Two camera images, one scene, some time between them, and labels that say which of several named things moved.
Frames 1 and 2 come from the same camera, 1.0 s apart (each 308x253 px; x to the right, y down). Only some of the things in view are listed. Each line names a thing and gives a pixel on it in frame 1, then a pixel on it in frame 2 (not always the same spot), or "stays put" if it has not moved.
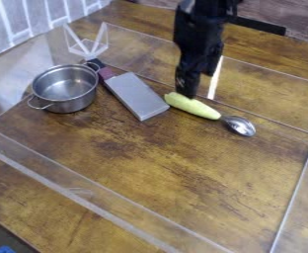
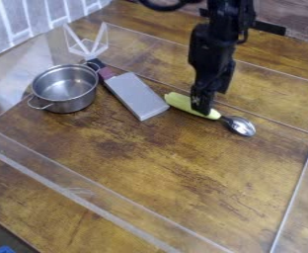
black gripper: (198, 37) to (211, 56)
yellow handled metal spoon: (237, 124) stays put
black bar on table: (259, 25) stays put
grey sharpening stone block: (142, 99) stays put
